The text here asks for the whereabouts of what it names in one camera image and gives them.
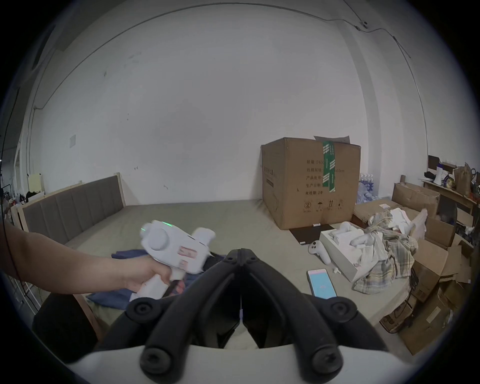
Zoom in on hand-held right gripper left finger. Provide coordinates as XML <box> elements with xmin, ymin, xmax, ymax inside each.
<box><xmin>94</xmin><ymin>248</ymin><xmax>243</xmax><ymax>377</ymax></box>

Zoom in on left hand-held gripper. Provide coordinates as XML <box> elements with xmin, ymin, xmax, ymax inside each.
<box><xmin>130</xmin><ymin>220</ymin><xmax>217</xmax><ymax>301</ymax></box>

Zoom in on white hand controller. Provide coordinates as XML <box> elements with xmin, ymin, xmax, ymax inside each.
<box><xmin>308</xmin><ymin>242</ymin><xmax>333</xmax><ymax>265</ymax></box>

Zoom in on large brown carton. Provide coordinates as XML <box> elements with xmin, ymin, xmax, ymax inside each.
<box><xmin>261</xmin><ymin>136</ymin><xmax>362</xmax><ymax>230</ymax></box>

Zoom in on person's left forearm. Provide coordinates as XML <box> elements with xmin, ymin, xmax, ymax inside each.
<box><xmin>0</xmin><ymin>222</ymin><xmax>128</xmax><ymax>298</ymax></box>

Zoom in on flat black board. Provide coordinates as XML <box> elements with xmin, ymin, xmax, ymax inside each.
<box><xmin>289</xmin><ymin>223</ymin><xmax>337</xmax><ymax>247</ymax></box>

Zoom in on bed with beige sheet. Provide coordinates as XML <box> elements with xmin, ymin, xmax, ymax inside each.
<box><xmin>64</xmin><ymin>198</ymin><xmax>413</xmax><ymax>350</ymax></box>

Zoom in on plaid cloth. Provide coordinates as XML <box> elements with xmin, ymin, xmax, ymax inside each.
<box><xmin>352</xmin><ymin>210</ymin><xmax>419</xmax><ymax>295</ymax></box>

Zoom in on smartphone with lit screen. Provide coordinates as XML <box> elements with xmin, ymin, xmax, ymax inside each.
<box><xmin>306</xmin><ymin>268</ymin><xmax>338</xmax><ymax>301</ymax></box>

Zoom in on dark blue shirt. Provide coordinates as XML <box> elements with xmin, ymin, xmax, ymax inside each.
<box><xmin>86</xmin><ymin>248</ymin><xmax>229</xmax><ymax>312</ymax></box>

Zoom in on pile of brown cartons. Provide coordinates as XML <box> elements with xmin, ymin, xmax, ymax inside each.
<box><xmin>352</xmin><ymin>182</ymin><xmax>475</xmax><ymax>356</ymax></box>

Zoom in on grey padded headboard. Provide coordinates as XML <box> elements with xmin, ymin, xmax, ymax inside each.
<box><xmin>18</xmin><ymin>173</ymin><xmax>127</xmax><ymax>245</ymax></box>

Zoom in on wooden table with clutter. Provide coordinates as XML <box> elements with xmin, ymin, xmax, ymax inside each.
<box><xmin>420</xmin><ymin>154</ymin><xmax>480</xmax><ymax>212</ymax></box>

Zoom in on person's legs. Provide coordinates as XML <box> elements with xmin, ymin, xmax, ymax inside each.
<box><xmin>33</xmin><ymin>292</ymin><xmax>99</xmax><ymax>364</ymax></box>

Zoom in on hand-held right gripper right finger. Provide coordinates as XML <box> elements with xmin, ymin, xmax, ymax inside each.
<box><xmin>242</xmin><ymin>248</ymin><xmax>389</xmax><ymax>376</ymax></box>

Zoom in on person's left hand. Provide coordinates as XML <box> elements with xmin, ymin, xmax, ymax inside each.
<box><xmin>123</xmin><ymin>256</ymin><xmax>174</xmax><ymax>293</ymax></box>

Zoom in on pack of water bottles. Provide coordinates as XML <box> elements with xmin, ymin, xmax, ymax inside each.
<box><xmin>355</xmin><ymin>173</ymin><xmax>380</xmax><ymax>205</ymax></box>

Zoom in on white open packaging box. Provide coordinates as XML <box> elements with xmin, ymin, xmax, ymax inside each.
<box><xmin>319</xmin><ymin>221</ymin><xmax>377</xmax><ymax>283</ymax></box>

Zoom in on white cloth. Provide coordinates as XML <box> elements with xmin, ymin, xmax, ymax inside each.
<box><xmin>390</xmin><ymin>207</ymin><xmax>428</xmax><ymax>241</ymax></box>

